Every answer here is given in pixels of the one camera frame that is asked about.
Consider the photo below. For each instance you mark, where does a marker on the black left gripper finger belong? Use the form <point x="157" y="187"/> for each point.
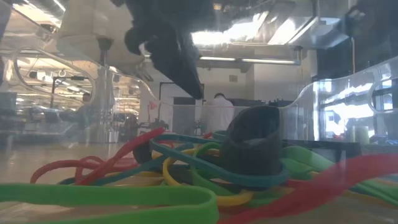
<point x="191" y="59"/>
<point x="171" y="62"/>

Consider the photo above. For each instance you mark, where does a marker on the red rubber band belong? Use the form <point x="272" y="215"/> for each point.
<point x="124" y="152"/>
<point x="326" y="186"/>

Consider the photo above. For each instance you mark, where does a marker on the dark blue rubber band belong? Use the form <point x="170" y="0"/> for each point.
<point x="202" y="166"/>

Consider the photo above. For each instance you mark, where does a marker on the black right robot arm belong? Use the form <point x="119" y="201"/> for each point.
<point x="373" y="18"/>

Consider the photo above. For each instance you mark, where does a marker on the clear plastic bin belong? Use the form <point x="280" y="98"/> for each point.
<point x="105" y="90"/>

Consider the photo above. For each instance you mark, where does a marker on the small red flag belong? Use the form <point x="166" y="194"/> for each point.
<point x="153" y="105"/>

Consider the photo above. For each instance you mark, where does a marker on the long ceiling light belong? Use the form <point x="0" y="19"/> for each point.
<point x="248" y="59"/>

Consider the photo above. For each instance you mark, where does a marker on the person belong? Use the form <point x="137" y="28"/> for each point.
<point x="85" y="115"/>
<point x="217" y="115"/>

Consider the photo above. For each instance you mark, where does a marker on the white lampshade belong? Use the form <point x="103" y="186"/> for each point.
<point x="81" y="18"/>

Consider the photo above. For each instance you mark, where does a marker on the pale cylindrical container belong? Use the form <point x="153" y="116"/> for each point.
<point x="362" y="135"/>

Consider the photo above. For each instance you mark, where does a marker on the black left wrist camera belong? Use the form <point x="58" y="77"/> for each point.
<point x="133" y="42"/>

